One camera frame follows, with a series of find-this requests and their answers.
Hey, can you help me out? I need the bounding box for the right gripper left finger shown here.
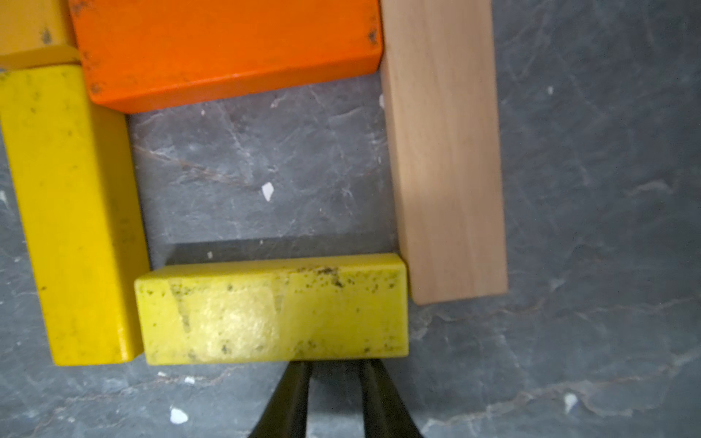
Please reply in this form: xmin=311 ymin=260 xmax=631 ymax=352
xmin=248 ymin=361 xmax=313 ymax=438

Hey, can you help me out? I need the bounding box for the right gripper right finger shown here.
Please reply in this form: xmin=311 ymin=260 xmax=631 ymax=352
xmin=360 ymin=360 xmax=423 ymax=438

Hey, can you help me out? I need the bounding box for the yellow-green block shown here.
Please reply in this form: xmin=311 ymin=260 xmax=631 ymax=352
xmin=135 ymin=254 xmax=409 ymax=365

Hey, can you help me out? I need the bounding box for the yellow block top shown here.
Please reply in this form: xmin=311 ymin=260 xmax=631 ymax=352
xmin=1 ymin=65 xmax=150 ymax=366

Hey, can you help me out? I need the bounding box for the tan block top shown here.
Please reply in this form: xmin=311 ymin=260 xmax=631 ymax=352
xmin=381 ymin=1 xmax=509 ymax=305

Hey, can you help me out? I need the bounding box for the orange block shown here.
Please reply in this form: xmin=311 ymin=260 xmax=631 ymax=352
xmin=69 ymin=1 xmax=383 ymax=114

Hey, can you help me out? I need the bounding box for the orange-yellow block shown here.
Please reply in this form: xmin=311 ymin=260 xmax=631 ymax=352
xmin=1 ymin=0 xmax=80 ymax=71

